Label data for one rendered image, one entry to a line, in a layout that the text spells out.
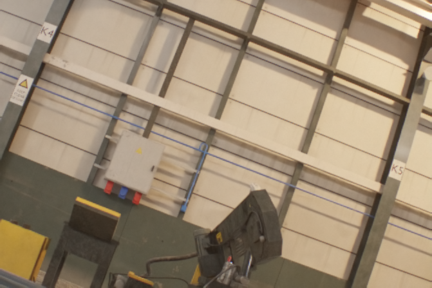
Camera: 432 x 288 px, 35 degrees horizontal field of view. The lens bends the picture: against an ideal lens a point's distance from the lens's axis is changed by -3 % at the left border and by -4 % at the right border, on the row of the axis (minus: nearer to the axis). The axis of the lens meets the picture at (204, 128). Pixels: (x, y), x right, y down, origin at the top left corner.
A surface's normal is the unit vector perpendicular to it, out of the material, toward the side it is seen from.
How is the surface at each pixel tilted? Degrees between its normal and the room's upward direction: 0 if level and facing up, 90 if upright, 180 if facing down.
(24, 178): 90
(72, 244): 90
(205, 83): 90
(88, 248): 90
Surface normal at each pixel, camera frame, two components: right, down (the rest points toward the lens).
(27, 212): 0.11, -0.18
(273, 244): 0.24, 0.45
